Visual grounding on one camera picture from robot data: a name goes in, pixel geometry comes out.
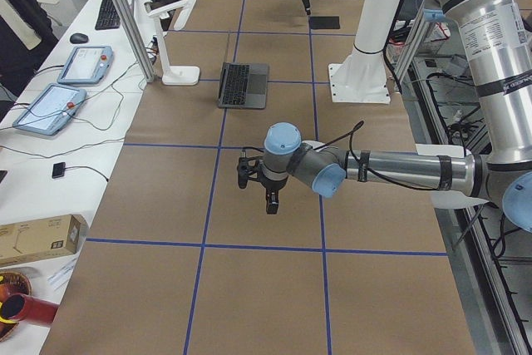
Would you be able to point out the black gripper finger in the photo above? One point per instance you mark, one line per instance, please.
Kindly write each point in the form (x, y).
(272, 201)
(307, 6)

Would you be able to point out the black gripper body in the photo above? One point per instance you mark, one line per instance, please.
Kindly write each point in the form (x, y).
(273, 185)

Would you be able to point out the black mouse pad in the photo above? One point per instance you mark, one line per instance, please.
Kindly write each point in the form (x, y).
(324, 22)

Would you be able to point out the grey laptop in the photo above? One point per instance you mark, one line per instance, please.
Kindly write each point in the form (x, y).
(243, 86)

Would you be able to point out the white desk lamp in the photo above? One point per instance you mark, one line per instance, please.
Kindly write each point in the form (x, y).
(173, 75)

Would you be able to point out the black computer mouse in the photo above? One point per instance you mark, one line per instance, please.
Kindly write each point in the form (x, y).
(78, 38)

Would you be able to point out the black keyboard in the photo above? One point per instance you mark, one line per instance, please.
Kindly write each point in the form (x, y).
(108, 17)

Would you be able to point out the small black device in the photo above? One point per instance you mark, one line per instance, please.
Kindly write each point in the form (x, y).
(58, 170)

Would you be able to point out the upper teach pendant tablet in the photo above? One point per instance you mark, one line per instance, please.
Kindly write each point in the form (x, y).
(86, 65)

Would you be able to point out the teach pendant tablet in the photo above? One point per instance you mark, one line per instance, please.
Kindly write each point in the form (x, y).
(86, 65)
(51, 110)

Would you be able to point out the lower teach pendant tablet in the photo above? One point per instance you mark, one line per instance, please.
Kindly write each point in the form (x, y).
(51, 110)

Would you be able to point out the cardboard box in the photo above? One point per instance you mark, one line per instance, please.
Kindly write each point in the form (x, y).
(40, 239)

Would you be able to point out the red bottle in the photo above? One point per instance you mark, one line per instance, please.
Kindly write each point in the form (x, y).
(23, 308)

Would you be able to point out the yellow bananas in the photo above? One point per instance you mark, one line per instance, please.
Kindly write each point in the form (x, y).
(6, 291)

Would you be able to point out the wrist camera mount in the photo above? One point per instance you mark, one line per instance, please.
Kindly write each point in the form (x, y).
(249, 168)

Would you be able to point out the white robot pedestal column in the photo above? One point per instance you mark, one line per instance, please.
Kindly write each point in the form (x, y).
(362, 77)

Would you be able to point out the aluminium frame post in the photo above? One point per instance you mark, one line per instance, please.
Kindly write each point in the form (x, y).
(134, 38)

